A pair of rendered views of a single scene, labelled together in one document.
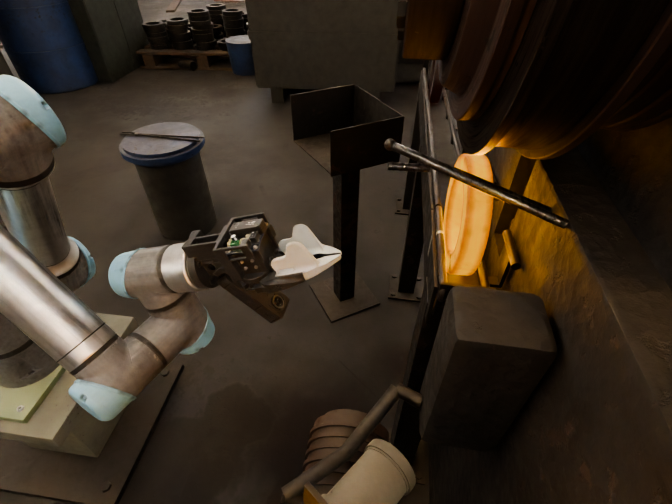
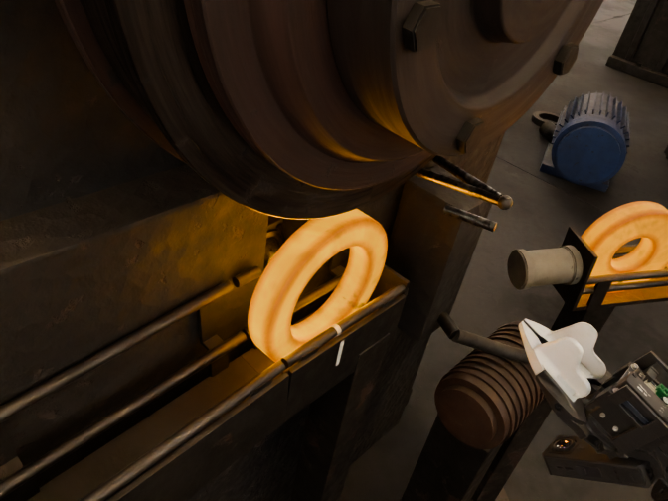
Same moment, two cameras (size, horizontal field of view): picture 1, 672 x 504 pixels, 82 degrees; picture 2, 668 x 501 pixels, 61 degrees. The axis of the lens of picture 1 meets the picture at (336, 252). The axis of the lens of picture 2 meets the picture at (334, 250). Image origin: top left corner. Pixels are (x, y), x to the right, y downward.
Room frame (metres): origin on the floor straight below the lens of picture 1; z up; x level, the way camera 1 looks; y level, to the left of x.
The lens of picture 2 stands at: (0.89, 0.03, 1.16)
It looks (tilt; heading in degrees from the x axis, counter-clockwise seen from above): 37 degrees down; 208
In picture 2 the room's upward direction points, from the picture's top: 11 degrees clockwise
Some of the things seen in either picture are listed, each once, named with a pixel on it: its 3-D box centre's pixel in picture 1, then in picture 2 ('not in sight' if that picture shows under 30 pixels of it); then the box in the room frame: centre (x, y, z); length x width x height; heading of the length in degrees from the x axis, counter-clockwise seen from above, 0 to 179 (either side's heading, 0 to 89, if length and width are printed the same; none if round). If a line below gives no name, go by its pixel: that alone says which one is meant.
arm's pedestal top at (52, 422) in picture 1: (40, 366); not in sight; (0.51, 0.71, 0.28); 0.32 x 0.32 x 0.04; 82
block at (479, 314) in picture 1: (476, 377); (425, 254); (0.25, -0.17, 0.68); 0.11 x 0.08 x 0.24; 81
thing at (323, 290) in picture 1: (342, 215); not in sight; (1.01, -0.02, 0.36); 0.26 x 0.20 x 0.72; 26
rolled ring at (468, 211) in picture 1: (464, 215); (321, 287); (0.48, -0.20, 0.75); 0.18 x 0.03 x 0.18; 172
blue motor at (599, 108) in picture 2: not in sight; (589, 135); (-1.80, -0.25, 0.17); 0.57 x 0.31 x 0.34; 11
